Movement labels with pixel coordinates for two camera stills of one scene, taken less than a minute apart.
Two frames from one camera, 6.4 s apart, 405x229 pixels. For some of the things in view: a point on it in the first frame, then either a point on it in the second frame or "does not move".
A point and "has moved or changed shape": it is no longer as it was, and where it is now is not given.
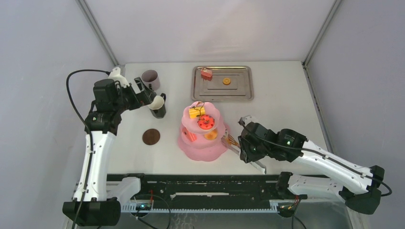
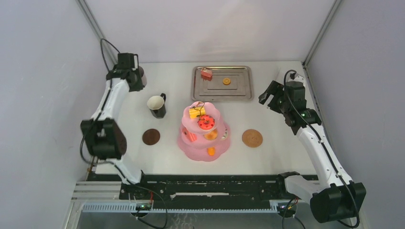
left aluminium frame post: (98, 30) does not move
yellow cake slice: (193, 112) does not move
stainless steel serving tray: (241, 88) does not move
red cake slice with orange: (206, 74) does not move
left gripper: (143, 98) to (139, 86)
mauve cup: (150, 77) has moved or changed shape
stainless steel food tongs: (236, 150) to (281, 75)
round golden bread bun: (211, 135) does not move
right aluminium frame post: (334, 8) does not move
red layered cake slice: (191, 136) does not move
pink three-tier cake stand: (201, 132) does not move
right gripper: (246, 155) to (275, 88)
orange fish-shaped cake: (230, 140) to (211, 151)
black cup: (158, 107) does not move
